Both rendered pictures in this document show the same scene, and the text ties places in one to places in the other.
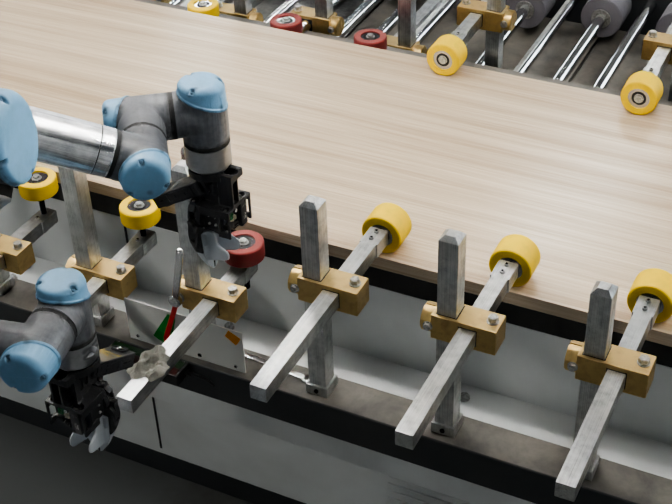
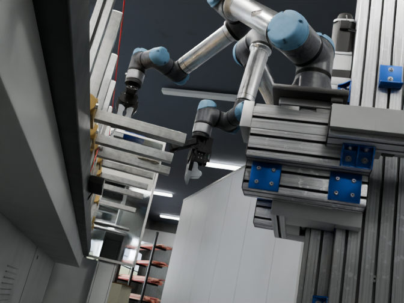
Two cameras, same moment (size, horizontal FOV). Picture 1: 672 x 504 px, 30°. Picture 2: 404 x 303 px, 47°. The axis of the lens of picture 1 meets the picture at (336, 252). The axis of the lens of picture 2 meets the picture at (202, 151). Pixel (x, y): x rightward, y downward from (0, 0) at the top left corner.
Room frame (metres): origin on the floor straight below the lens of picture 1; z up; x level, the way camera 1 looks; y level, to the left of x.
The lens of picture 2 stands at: (2.49, 1.84, 0.33)
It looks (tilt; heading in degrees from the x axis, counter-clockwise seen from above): 20 degrees up; 234
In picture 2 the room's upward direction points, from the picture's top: 12 degrees clockwise
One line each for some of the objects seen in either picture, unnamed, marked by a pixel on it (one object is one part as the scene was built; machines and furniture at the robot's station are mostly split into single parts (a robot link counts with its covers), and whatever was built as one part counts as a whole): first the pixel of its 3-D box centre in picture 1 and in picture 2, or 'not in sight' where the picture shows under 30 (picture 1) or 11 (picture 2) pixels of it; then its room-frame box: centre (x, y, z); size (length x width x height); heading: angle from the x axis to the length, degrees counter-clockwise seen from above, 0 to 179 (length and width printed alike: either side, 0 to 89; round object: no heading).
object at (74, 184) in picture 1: (86, 249); (93, 116); (1.95, 0.48, 0.87); 0.04 x 0.04 x 0.48; 63
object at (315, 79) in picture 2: not in sight; (311, 89); (1.47, 0.96, 1.09); 0.15 x 0.15 x 0.10
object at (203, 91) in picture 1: (201, 111); (139, 62); (1.72, 0.20, 1.30); 0.09 x 0.08 x 0.11; 99
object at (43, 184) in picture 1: (40, 198); not in sight; (2.16, 0.61, 0.85); 0.08 x 0.08 x 0.11
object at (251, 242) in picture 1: (245, 263); not in sight; (1.91, 0.17, 0.85); 0.08 x 0.08 x 0.11
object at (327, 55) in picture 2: not in sight; (314, 58); (1.48, 0.96, 1.20); 0.13 x 0.12 x 0.14; 9
